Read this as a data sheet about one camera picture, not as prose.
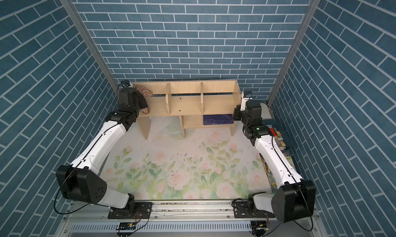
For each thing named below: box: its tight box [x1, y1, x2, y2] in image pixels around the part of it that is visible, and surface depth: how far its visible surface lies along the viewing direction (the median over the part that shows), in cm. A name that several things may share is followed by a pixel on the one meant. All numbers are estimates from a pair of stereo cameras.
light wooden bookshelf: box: [133, 79, 242, 141], surface depth 88 cm
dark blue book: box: [203, 113, 234, 126], surface depth 93 cm
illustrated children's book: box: [259, 152, 278, 193], surface depth 86 cm
